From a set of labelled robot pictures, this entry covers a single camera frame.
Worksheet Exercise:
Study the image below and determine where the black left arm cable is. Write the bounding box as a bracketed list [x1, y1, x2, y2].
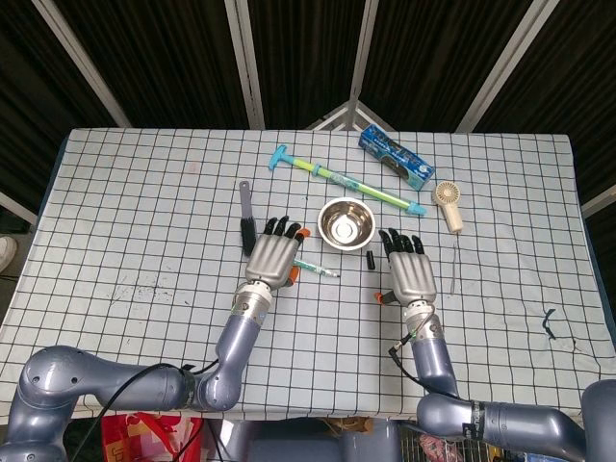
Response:
[90, 358, 220, 462]

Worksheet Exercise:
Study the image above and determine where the white metal frame beam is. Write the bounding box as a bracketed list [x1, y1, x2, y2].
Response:
[345, 0, 381, 130]
[454, 0, 562, 132]
[224, 0, 266, 130]
[0, 191, 39, 227]
[580, 180, 616, 218]
[31, 0, 132, 129]

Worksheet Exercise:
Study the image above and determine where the white shoe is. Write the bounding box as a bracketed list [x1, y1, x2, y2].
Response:
[0, 235, 18, 273]

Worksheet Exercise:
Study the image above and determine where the wire mesh basket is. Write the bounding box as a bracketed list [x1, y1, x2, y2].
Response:
[398, 421, 487, 462]

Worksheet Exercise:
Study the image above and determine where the beige handheld fan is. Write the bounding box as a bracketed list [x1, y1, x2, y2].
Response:
[430, 180, 465, 235]

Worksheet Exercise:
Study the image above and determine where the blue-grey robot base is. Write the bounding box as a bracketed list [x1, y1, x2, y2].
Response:
[230, 418, 400, 462]

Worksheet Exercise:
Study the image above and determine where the thin grey fan strap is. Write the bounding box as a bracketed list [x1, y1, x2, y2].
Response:
[448, 235, 459, 295]

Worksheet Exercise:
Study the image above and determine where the stainless steel bowl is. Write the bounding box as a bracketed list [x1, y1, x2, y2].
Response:
[317, 196, 376, 252]

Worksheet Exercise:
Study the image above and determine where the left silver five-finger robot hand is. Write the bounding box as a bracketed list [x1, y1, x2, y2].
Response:
[244, 216, 312, 290]

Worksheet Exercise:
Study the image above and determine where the white black checkered tablecloth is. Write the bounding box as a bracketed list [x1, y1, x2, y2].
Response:
[0, 127, 616, 432]

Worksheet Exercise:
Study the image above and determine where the blue cardboard box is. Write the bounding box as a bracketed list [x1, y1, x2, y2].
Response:
[357, 123, 436, 191]

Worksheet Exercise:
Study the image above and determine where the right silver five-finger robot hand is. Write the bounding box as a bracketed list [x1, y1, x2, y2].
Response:
[373, 228, 438, 305]

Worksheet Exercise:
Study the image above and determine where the white triangular frame joint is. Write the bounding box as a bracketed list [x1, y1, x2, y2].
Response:
[305, 99, 397, 132]

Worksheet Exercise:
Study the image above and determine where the grey black right arm cable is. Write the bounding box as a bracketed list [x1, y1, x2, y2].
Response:
[388, 315, 475, 401]

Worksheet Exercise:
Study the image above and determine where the green blue water pump toy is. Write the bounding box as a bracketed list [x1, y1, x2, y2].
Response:
[268, 144, 428, 218]

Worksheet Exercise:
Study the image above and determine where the red plastic bag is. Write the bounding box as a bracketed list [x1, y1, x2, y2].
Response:
[100, 411, 204, 462]

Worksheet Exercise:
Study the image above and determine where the white green marker pen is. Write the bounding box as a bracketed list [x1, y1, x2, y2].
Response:
[294, 258, 342, 279]

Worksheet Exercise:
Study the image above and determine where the brown paper bag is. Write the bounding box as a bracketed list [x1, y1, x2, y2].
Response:
[324, 416, 375, 435]

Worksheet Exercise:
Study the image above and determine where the black brush grey handle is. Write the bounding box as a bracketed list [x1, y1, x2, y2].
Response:
[239, 180, 257, 257]

